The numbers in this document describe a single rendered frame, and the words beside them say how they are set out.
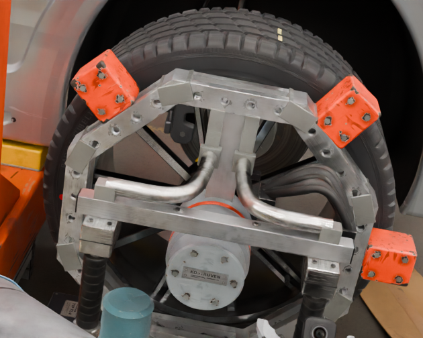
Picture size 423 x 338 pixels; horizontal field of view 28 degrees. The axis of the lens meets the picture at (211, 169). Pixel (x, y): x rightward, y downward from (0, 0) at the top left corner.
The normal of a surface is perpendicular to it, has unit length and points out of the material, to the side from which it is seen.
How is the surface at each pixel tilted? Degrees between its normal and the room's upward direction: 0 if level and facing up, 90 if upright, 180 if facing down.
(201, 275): 90
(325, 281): 90
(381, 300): 1
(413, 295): 2
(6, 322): 17
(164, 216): 90
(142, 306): 0
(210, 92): 90
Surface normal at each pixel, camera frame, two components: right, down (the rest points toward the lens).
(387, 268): -0.08, 0.42
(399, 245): 0.17, -0.89
